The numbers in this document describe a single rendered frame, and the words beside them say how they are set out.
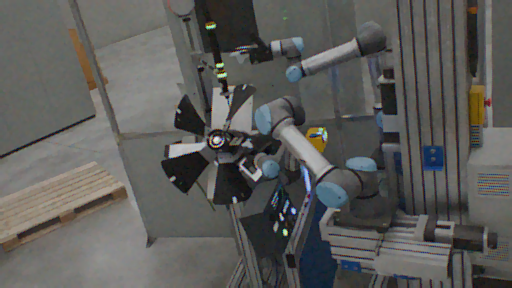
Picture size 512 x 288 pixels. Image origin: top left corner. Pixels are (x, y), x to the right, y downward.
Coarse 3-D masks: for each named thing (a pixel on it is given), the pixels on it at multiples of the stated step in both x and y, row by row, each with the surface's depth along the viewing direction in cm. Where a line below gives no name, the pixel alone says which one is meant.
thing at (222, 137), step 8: (208, 136) 260; (216, 136) 259; (224, 136) 257; (232, 136) 267; (208, 144) 259; (216, 144) 257; (224, 144) 256; (216, 152) 268; (224, 152) 262; (232, 152) 265
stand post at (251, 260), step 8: (232, 208) 292; (240, 208) 291; (240, 224) 295; (240, 232) 298; (240, 240) 301; (248, 240) 300; (240, 248) 303; (248, 248) 301; (248, 256) 304; (256, 256) 305; (248, 264) 307; (256, 264) 305; (248, 272) 310; (256, 272) 309; (256, 280) 311
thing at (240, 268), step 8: (280, 256) 344; (240, 264) 344; (240, 272) 335; (264, 272) 330; (272, 272) 328; (280, 272) 328; (232, 280) 330; (240, 280) 327; (248, 280) 325; (272, 280) 321; (280, 280) 320
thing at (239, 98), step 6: (240, 84) 273; (246, 84) 268; (234, 90) 276; (240, 90) 270; (246, 90) 265; (252, 90) 261; (234, 96) 273; (240, 96) 266; (246, 96) 262; (234, 102) 269; (240, 102) 263; (234, 108) 264; (228, 114) 269; (234, 114) 261
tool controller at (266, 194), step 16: (256, 192) 193; (272, 192) 186; (256, 208) 179; (272, 208) 181; (288, 208) 194; (256, 224) 177; (272, 224) 177; (256, 240) 180; (272, 240) 178; (288, 240) 185
